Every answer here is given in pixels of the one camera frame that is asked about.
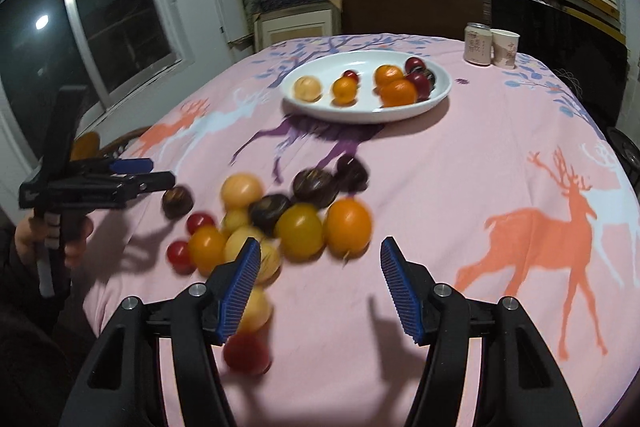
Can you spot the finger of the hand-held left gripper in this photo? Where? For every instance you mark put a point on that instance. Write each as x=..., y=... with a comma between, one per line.
x=132, y=166
x=152, y=183

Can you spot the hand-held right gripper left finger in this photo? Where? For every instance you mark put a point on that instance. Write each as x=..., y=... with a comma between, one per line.
x=242, y=292

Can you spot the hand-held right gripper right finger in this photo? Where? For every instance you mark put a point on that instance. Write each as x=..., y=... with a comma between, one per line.
x=400, y=292

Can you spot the spotted pale yellow passion fruit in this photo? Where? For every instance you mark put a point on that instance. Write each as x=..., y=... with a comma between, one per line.
x=257, y=307

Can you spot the small tan longan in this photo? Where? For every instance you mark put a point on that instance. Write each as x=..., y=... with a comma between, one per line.
x=235, y=219

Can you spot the yellow-green citrus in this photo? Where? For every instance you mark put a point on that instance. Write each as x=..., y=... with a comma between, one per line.
x=298, y=229

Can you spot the large pale orange passion fruit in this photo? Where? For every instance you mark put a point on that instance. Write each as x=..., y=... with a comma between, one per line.
x=242, y=189

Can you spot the large mandarin orange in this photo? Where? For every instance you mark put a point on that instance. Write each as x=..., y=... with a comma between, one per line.
x=398, y=93

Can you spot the white plate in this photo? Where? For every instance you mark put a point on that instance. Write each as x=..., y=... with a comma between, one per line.
x=325, y=67

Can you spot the deep orange mandarin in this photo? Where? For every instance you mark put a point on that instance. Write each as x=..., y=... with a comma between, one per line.
x=388, y=74

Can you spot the dark red plum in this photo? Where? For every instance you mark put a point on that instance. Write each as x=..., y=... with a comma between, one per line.
x=414, y=65

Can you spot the person's left forearm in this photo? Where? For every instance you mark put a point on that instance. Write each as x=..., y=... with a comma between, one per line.
x=25, y=332

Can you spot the person's left hand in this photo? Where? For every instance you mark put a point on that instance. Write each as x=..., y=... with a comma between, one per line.
x=25, y=242

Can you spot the wooden chair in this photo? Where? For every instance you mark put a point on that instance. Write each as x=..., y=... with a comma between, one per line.
x=84, y=146

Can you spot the pink deer print tablecloth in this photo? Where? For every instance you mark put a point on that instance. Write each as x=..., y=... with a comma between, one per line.
x=450, y=157

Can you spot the white framed window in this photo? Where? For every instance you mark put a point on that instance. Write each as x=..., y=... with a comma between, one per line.
x=120, y=7

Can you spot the pink drink can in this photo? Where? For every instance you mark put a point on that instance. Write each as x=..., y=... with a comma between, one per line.
x=478, y=47

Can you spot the paper cup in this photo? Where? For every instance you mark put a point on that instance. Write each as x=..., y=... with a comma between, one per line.
x=506, y=49

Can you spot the black round stool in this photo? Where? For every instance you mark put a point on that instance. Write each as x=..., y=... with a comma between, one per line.
x=625, y=152

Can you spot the dark brown wooden board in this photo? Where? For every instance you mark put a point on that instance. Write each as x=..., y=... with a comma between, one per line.
x=415, y=12

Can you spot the black glossy panel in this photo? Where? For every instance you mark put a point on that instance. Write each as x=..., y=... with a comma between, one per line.
x=560, y=37

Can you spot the beige picture frame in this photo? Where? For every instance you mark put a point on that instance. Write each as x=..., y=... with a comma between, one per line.
x=295, y=27

